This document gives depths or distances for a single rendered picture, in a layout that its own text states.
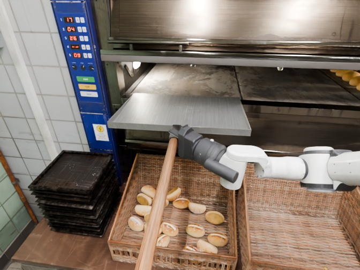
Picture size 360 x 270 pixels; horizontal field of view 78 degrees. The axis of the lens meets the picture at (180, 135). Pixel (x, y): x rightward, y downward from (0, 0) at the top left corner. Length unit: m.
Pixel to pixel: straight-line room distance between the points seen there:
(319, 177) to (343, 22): 0.62
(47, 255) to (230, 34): 1.29
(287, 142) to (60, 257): 1.23
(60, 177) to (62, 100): 0.41
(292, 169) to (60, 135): 1.24
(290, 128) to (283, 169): 0.55
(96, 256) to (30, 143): 0.82
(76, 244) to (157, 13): 1.14
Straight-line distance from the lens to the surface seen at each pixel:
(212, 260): 1.07
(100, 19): 1.13
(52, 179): 1.21
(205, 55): 0.89
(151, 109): 1.04
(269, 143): 1.24
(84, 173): 1.18
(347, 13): 1.14
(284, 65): 0.93
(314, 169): 0.76
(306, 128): 1.28
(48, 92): 1.39
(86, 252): 1.29
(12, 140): 1.75
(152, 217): 0.53
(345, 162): 0.72
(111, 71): 1.16
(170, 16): 1.04
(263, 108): 1.14
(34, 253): 1.39
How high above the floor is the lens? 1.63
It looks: 32 degrees down
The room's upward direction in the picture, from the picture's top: straight up
